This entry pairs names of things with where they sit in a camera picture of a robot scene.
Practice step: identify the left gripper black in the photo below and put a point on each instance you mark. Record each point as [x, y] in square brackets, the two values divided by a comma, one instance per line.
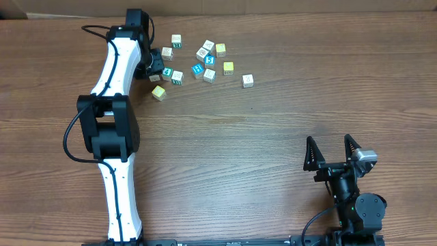
[156, 63]

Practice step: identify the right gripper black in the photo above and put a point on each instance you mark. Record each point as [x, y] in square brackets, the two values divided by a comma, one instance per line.
[334, 171]

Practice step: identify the white block plain top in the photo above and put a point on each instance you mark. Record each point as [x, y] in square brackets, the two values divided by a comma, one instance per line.
[155, 77]

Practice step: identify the teal number four block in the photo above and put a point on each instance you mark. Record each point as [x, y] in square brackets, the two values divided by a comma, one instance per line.
[167, 73]

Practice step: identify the yellow top wooden block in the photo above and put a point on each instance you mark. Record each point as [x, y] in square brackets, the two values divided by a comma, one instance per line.
[159, 93]

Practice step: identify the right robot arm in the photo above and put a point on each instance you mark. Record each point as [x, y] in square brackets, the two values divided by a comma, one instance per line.
[360, 214]

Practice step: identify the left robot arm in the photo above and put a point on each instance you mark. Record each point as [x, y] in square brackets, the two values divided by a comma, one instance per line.
[108, 123]

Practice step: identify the white block red letter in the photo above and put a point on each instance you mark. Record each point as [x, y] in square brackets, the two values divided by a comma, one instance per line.
[167, 53]

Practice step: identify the white block green side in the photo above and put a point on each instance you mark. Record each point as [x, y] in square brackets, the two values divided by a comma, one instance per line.
[177, 77]

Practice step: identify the block with green R side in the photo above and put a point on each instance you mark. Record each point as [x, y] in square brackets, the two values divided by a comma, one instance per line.
[176, 40]

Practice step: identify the blue letter H block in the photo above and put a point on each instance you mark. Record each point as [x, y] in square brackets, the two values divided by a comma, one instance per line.
[198, 71]

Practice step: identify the white block picture top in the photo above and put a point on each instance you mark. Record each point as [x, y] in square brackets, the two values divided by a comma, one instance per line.
[201, 54]

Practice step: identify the blue number five block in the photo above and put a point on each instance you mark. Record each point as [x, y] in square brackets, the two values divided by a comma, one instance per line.
[210, 61]

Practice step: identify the white block blue P side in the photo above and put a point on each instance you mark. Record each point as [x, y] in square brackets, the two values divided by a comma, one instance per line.
[209, 75]

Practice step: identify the white block tilted upper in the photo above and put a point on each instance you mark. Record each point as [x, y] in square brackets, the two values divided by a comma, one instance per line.
[209, 46]

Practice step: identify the yellow block upper right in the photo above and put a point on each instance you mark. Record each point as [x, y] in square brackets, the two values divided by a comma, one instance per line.
[220, 50]

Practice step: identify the yellow block right middle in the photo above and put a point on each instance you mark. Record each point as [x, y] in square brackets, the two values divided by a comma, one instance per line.
[228, 68]

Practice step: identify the white block far right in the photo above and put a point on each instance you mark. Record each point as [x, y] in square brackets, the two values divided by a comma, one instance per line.
[247, 80]

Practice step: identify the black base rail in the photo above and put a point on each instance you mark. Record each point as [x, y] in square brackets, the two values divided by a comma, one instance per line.
[291, 241]

